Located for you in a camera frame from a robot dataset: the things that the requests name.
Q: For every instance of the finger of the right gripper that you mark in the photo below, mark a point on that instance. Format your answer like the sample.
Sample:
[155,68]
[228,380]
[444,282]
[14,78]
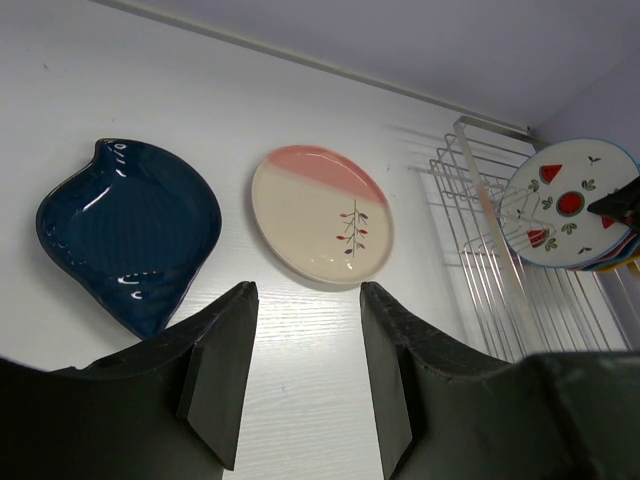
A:
[621,206]

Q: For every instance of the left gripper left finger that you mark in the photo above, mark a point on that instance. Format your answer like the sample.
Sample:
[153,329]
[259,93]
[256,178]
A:
[169,407]

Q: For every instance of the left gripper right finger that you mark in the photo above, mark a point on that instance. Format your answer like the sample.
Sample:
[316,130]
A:
[444,410]

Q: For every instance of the teal blue plate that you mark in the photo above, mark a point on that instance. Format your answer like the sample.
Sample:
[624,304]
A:
[594,268]

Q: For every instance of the white patterned plate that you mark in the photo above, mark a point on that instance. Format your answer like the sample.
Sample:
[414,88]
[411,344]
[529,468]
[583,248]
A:
[544,213]

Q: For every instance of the dark blue plate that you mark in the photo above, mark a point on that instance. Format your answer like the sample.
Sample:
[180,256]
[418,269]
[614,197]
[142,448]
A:
[133,228]

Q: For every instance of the pink and cream plate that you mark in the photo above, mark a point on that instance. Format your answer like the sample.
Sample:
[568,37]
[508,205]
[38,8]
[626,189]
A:
[322,214]

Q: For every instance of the yellow plate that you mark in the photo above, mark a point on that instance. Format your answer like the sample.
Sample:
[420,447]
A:
[631,264]

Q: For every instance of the wire dish rack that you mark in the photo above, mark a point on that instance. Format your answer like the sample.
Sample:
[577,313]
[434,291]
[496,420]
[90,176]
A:
[511,307]

